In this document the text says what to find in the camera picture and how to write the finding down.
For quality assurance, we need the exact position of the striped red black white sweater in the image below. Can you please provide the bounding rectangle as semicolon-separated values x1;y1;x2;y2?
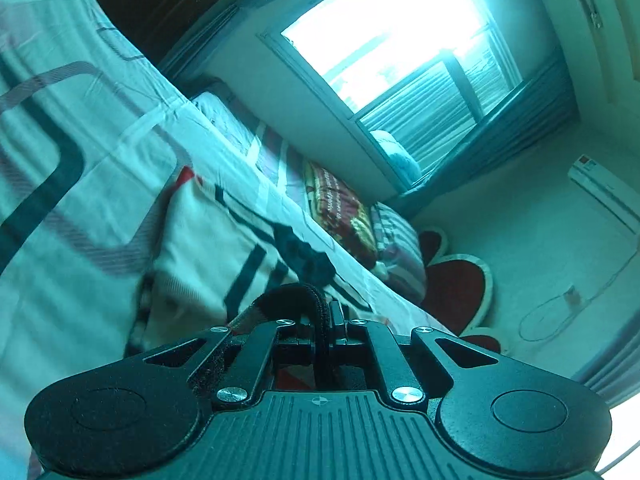
125;167;371;358

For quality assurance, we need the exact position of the red heart-shaped headboard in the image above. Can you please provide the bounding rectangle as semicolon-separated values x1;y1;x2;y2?
419;228;506;353

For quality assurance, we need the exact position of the striped grey pillow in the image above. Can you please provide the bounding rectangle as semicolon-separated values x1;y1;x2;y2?
370;203;427;304

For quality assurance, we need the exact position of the red patterned folded blanket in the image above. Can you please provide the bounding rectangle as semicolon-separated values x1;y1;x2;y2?
304;162;378;270

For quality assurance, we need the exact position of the folded light striped quilt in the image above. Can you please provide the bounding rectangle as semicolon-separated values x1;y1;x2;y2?
192;91;309;212

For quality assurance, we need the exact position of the teal cushion on windowsill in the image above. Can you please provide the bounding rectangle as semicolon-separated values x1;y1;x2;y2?
371;130;421;183

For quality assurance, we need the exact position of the light patterned bed sheet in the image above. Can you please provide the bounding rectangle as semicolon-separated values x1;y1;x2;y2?
1;0;433;479

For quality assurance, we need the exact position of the teal right curtain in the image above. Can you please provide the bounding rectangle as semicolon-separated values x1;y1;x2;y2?
386;50;578;220

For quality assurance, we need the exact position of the teal curtain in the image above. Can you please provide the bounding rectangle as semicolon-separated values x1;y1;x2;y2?
386;50;578;220
158;0;273;90

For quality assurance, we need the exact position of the teal left curtain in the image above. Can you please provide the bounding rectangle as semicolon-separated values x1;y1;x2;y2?
158;0;273;90

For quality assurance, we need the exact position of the white power cable on wall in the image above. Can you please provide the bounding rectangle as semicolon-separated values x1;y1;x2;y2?
516;244;639;344

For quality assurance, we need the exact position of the white wall air conditioner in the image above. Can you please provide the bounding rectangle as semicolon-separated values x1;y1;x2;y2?
567;155;639;236

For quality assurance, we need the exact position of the window with metal frame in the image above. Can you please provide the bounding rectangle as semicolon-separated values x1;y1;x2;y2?
262;0;522;184

